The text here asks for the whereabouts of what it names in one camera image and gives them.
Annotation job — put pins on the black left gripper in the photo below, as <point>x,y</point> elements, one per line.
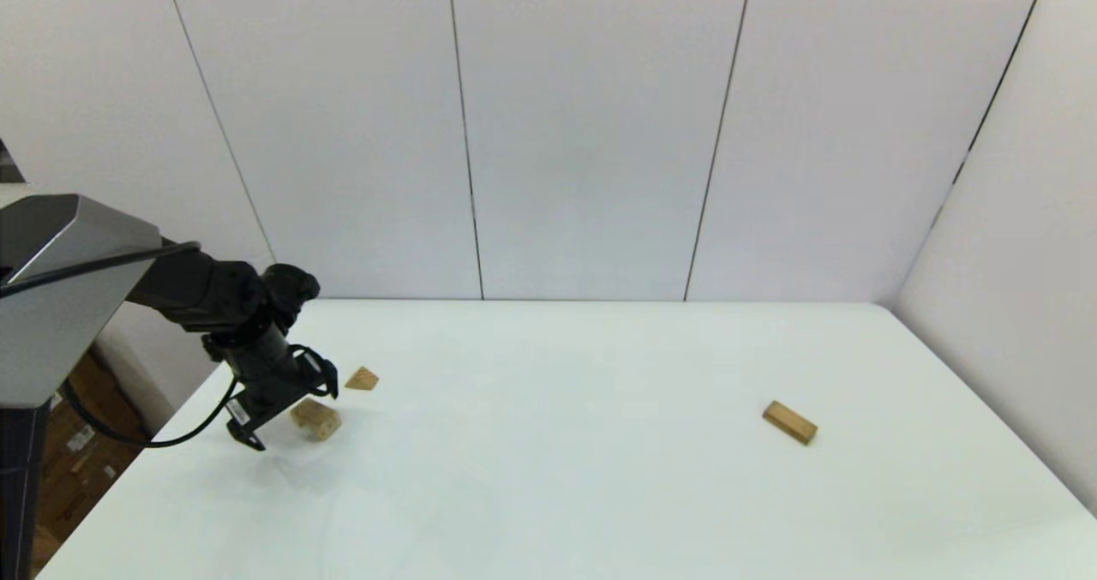
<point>257,396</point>

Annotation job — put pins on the arched wooden building block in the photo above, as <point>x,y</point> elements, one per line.
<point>319,419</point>

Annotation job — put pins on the rectangular wooden building block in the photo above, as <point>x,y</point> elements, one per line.
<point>789,422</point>

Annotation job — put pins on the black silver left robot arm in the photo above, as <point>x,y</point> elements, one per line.
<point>60,289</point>

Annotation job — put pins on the triangular wooden building block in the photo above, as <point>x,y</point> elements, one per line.
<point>362,380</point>

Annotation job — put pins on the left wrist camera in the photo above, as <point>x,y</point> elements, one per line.
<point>321,383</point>

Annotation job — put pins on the dark wall board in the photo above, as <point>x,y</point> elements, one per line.
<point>7,167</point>

